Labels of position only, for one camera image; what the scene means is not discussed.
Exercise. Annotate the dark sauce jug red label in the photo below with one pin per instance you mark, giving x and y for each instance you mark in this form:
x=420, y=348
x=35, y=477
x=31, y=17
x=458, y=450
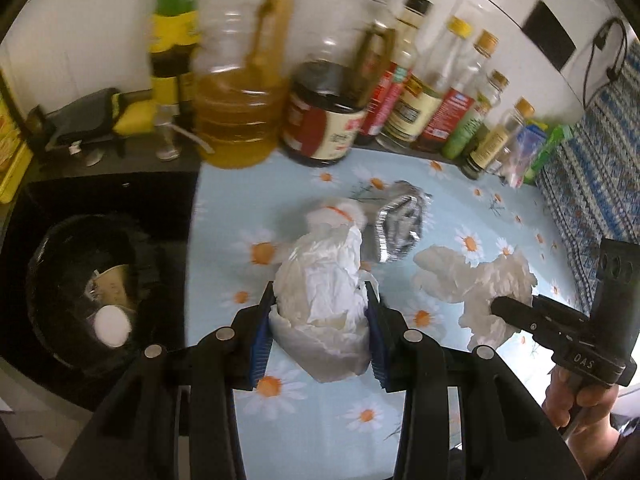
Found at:
x=325, y=120

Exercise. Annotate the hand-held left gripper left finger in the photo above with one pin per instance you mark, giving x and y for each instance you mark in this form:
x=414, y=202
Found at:
x=262, y=342

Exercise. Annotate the blue daisy tablecloth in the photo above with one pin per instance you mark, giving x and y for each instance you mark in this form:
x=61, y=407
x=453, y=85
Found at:
x=240, y=210

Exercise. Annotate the black cloth by sink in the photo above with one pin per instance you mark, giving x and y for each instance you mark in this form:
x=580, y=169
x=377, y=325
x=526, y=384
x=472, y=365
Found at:
x=82, y=117

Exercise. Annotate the small gold cap bottle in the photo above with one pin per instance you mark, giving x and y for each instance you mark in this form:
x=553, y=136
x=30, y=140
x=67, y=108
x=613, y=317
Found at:
x=492, y=147

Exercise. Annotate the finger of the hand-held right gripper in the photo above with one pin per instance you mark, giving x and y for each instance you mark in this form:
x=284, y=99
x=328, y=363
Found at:
x=515, y=312

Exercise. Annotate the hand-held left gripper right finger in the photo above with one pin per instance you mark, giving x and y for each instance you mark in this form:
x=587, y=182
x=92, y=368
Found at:
x=377, y=347

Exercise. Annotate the white paper cup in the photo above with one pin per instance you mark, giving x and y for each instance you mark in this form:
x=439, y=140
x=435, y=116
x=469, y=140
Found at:
x=112, y=327

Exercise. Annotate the person's right forearm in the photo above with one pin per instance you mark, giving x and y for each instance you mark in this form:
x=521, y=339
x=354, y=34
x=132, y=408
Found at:
x=595, y=455

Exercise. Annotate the dark bottle green yellow label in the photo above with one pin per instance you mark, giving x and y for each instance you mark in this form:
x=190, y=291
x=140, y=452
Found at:
x=172, y=45

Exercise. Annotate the black wall socket panel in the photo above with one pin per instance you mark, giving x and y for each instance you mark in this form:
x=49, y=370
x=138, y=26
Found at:
x=549, y=35

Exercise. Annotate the yellow sponge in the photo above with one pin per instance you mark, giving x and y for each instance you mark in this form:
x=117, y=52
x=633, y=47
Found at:
x=135, y=115

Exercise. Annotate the yellow cap clear bottle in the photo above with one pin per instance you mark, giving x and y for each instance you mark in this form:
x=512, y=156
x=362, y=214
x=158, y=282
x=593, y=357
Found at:
x=415, y=110

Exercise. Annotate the blue patterned cloth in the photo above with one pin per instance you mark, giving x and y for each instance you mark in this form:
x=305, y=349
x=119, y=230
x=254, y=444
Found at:
x=590, y=195

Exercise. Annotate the black cap sauce bottle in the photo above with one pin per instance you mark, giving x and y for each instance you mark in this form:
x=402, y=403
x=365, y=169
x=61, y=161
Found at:
x=387, y=95

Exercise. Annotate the brown paper cup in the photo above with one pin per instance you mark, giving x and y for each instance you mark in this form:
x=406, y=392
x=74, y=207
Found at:
x=112, y=285

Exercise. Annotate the black bag lined bin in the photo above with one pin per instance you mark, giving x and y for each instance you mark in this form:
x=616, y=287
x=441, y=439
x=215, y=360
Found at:
x=65, y=260

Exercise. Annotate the person's right hand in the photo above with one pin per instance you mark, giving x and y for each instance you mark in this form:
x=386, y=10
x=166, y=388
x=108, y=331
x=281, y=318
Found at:
x=595, y=407

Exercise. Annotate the white tissue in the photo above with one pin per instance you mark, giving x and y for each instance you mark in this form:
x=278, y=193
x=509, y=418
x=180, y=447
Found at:
x=465, y=280

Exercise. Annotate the yellow dish soap bottle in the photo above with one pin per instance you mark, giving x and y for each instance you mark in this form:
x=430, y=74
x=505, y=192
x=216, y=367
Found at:
x=12, y=145

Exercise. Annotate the white bag with orange band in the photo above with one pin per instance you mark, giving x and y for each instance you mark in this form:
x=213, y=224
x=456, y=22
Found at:
x=320, y=290

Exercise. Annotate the green packet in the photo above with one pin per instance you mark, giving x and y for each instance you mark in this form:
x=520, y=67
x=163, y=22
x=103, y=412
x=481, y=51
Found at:
x=547, y=152

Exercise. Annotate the gold cap red label bottle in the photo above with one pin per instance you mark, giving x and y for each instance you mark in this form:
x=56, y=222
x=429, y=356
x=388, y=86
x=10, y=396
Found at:
x=447, y=120

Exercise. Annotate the black kitchen sink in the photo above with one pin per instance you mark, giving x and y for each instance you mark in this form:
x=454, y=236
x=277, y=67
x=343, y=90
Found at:
x=30, y=200

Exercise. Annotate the large cooking oil jug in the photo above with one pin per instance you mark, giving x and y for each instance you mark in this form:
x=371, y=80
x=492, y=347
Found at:
x=235, y=110

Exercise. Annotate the small clear glass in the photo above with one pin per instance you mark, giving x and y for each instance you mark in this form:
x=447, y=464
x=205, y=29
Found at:
x=167, y=135

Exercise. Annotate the clear plastic packet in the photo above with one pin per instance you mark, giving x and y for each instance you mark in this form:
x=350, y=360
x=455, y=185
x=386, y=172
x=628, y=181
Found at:
x=517, y=160

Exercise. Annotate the crumpled foil tray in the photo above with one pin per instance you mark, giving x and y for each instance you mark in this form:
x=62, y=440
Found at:
x=400, y=225

